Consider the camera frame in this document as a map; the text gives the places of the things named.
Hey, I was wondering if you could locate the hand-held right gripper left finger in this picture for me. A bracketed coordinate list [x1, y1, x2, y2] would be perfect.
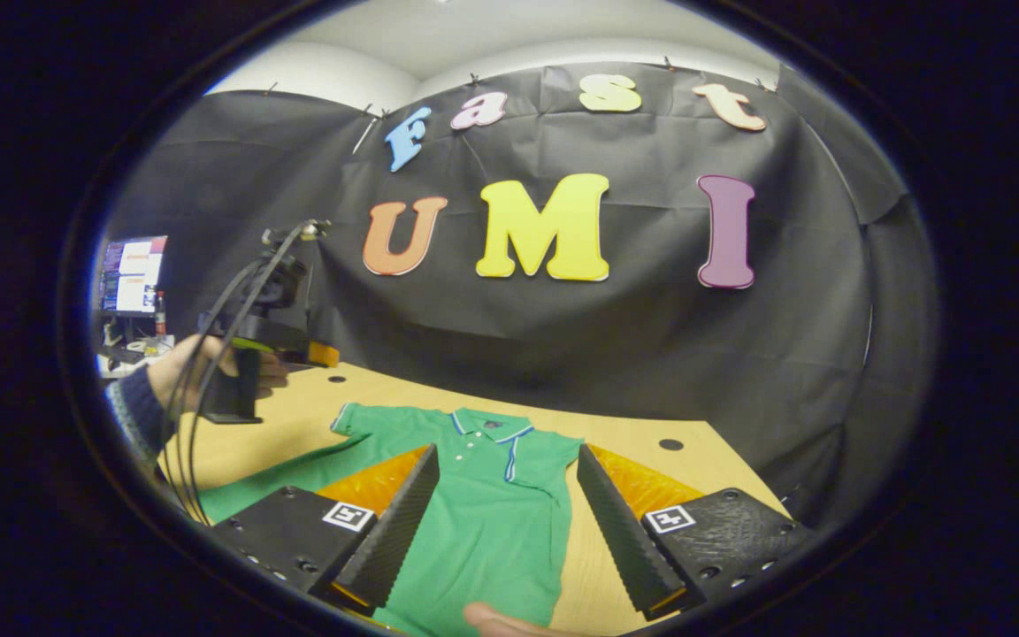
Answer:
[207, 444, 441, 618]

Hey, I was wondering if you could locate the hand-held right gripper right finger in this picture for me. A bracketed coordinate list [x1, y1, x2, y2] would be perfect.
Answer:
[577, 444, 822, 624]

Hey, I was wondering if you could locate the green T-shirt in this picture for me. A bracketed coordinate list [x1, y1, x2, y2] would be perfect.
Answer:
[195, 403, 586, 637]

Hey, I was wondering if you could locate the computer monitor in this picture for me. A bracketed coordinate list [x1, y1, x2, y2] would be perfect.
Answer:
[100, 235, 169, 318]

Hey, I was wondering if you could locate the white side table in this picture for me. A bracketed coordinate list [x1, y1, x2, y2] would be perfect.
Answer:
[96, 318, 176, 380]

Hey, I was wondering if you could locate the black backdrop cloth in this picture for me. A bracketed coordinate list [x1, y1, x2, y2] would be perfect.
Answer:
[107, 60, 939, 532]

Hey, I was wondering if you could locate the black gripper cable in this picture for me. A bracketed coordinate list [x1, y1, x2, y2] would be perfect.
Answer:
[158, 221, 316, 527]

